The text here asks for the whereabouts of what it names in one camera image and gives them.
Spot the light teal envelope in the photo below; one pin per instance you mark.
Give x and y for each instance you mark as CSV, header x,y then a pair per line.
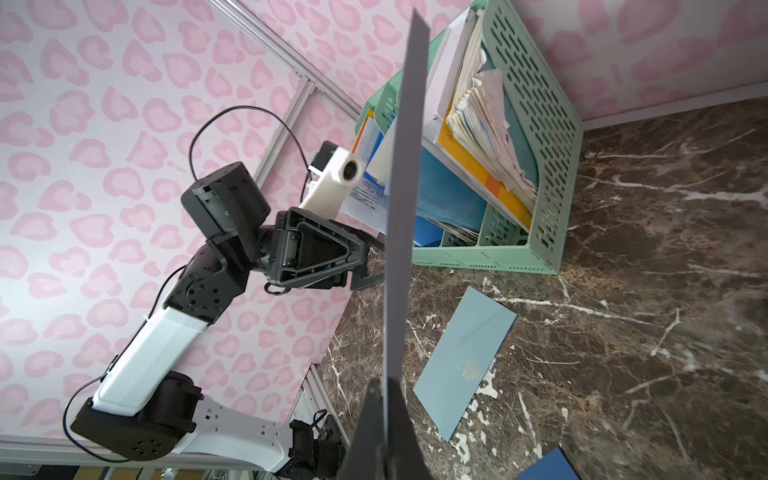
x,y
462,357

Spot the dark blue envelope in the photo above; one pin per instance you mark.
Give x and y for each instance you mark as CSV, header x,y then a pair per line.
x,y
552,466

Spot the white binder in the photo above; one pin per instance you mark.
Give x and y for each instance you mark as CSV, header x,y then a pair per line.
x,y
439,140

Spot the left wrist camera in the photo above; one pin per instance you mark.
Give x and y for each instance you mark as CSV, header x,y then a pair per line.
x,y
335,173

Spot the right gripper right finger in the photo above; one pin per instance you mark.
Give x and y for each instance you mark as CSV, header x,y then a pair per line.
x,y
404,458

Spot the grey envelope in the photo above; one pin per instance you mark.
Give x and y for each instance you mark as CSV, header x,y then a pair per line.
x,y
404,179

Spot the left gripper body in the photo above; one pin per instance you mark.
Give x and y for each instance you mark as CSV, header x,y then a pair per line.
x,y
303,251

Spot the white document papers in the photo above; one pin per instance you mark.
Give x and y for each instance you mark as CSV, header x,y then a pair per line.
x,y
367,202

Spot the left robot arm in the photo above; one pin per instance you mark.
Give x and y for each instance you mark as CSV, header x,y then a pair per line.
x,y
144,409

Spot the blue folder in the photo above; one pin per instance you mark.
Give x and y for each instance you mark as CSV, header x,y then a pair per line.
x,y
444,197

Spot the stack of loose papers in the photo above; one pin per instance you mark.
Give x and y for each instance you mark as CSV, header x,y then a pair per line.
x,y
482,119

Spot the green file organizer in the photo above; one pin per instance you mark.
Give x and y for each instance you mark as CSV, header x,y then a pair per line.
x,y
554,131

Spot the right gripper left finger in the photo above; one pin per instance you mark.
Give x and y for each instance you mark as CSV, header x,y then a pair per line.
x,y
364,457

